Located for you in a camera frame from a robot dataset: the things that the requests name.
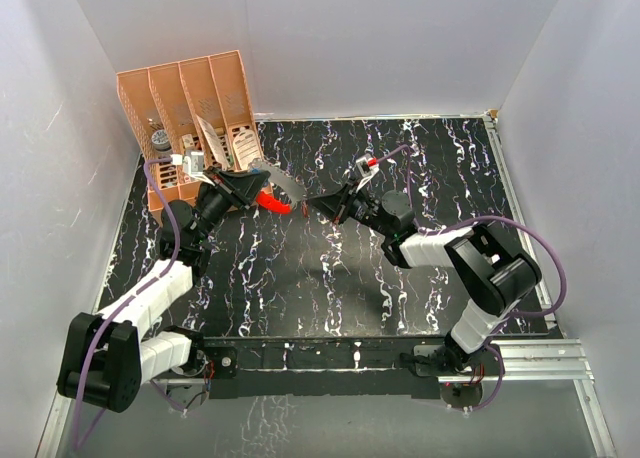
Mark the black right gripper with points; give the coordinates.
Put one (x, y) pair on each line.
(340, 203)

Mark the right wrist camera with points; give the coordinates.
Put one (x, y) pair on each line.
(366, 167)

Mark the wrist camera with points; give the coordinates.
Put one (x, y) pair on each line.
(191, 162)
(366, 167)

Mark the small white box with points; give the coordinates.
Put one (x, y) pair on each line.
(188, 142)

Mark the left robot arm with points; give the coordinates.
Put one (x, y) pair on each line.
(108, 355)

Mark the white packaged card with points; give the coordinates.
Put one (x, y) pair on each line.
(216, 144)

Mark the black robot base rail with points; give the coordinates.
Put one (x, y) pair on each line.
(420, 368)

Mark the round metal tin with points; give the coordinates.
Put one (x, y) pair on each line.
(161, 143)

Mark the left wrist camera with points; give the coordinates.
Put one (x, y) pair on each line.
(191, 162)

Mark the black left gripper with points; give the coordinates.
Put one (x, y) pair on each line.
(242, 188)

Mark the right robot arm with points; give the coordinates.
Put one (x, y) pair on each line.
(494, 269)

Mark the peach plastic desk organizer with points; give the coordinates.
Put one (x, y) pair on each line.
(170, 96)

